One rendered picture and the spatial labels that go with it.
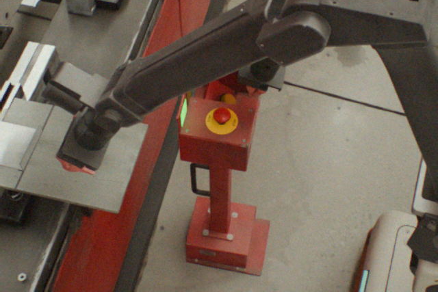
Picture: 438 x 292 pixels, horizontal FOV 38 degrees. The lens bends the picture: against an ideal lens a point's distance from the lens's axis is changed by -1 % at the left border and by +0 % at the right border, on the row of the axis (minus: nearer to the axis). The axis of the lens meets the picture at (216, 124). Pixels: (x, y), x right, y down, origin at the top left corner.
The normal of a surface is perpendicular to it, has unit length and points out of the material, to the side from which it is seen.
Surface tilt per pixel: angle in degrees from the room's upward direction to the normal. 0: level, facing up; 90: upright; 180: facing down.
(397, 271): 0
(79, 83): 25
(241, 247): 1
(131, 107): 94
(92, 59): 0
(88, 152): 29
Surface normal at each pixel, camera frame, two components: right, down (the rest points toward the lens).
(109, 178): 0.00, -0.55
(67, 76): 0.37, -0.35
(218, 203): -0.20, 0.82
